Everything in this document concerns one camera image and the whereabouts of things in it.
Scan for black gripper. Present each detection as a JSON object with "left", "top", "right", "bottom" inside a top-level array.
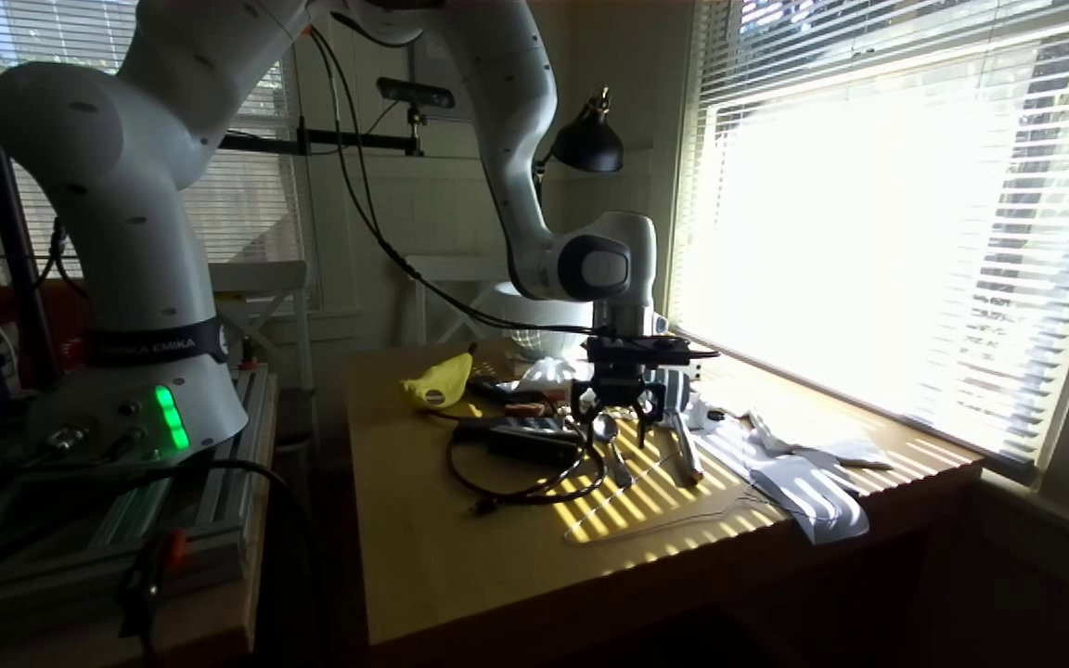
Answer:
[{"left": 567, "top": 352, "right": 692, "bottom": 448}]

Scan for black remote control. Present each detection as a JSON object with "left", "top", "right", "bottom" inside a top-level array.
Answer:
[{"left": 450, "top": 419, "right": 588, "bottom": 466}]

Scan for folded white paper towel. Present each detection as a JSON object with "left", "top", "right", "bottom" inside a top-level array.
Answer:
[
  {"left": 692, "top": 406, "right": 897, "bottom": 479},
  {"left": 748, "top": 448, "right": 878, "bottom": 550}
]

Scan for yellow banana-shaped pouch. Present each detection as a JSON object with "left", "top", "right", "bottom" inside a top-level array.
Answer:
[{"left": 403, "top": 348, "right": 478, "bottom": 411}]

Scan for white chair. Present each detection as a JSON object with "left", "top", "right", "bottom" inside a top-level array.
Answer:
[{"left": 393, "top": 250, "right": 503, "bottom": 355}]

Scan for black desk lamp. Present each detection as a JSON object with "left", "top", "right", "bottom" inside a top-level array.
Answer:
[{"left": 531, "top": 82, "right": 630, "bottom": 220}]

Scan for large white window blinds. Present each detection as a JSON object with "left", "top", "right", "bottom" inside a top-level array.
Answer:
[{"left": 670, "top": 0, "right": 1069, "bottom": 472}]

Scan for black boom pole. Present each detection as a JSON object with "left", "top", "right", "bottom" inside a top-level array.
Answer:
[{"left": 211, "top": 120, "right": 430, "bottom": 161}]

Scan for background white window blinds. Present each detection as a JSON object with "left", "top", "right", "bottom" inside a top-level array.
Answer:
[{"left": 0, "top": 0, "right": 316, "bottom": 271}]

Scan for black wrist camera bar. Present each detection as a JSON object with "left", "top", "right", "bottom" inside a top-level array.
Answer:
[{"left": 584, "top": 330, "right": 719, "bottom": 371}]

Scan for black cable with plug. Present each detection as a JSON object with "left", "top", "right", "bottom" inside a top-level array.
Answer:
[{"left": 443, "top": 419, "right": 612, "bottom": 521}]

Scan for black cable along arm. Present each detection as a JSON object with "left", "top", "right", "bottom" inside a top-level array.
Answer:
[{"left": 302, "top": 21, "right": 603, "bottom": 343}]

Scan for black cable at base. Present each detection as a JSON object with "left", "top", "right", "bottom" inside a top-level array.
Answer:
[{"left": 12, "top": 451, "right": 323, "bottom": 668}]

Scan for black camera on boom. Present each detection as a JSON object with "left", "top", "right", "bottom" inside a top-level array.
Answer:
[{"left": 372, "top": 73, "right": 461, "bottom": 129}]

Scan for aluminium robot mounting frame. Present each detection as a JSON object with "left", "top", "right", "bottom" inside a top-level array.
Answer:
[{"left": 0, "top": 365, "right": 286, "bottom": 635}]

